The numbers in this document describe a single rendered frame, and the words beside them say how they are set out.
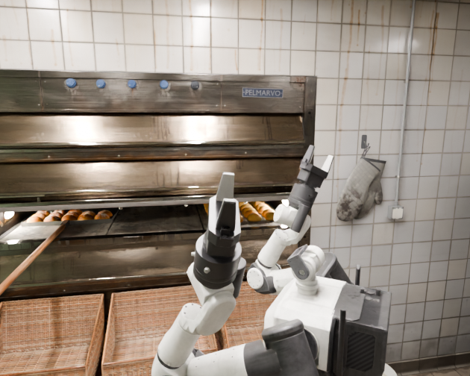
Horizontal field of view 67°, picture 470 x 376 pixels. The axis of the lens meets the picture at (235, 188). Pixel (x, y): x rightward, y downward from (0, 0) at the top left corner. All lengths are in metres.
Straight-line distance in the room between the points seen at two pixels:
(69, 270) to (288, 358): 1.69
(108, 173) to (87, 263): 0.55
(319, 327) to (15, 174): 1.79
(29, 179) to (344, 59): 1.91
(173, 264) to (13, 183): 0.98
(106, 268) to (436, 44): 2.42
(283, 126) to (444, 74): 1.10
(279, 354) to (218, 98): 1.56
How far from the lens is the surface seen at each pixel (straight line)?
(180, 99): 2.06
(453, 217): 2.88
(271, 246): 1.30
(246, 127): 2.10
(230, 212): 0.57
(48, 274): 2.32
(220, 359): 0.87
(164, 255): 2.21
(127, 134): 2.05
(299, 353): 0.82
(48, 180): 2.17
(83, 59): 2.11
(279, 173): 2.17
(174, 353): 0.85
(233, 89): 2.10
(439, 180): 2.74
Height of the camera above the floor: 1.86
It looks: 11 degrees down
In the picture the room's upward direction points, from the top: straight up
